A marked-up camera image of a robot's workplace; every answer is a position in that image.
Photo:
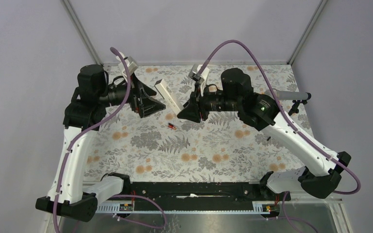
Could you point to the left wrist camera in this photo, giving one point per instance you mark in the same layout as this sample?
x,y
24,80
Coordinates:
x,y
131,65

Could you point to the white remote control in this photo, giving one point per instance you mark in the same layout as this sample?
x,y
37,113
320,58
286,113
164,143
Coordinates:
x,y
170,98

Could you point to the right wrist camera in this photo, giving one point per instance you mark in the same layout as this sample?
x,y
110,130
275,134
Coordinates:
x,y
198,72

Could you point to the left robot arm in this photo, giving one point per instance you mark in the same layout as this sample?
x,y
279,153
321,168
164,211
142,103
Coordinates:
x,y
83,117

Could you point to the grey microphone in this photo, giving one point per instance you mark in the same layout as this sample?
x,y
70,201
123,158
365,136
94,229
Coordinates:
x,y
288,95

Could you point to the red black battery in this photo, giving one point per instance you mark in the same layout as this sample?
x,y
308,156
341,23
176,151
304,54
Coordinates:
x,y
172,126

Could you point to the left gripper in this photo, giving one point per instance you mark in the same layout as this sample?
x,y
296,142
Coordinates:
x,y
147,104

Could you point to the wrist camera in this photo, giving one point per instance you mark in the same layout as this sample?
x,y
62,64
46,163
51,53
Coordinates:
x,y
131,65
198,72

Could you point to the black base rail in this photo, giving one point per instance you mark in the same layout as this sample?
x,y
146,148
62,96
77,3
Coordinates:
x,y
191,197

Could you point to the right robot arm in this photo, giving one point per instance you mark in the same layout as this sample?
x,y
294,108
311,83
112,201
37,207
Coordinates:
x,y
321,173

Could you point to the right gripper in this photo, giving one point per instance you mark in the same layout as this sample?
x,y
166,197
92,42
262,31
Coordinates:
x,y
191,109

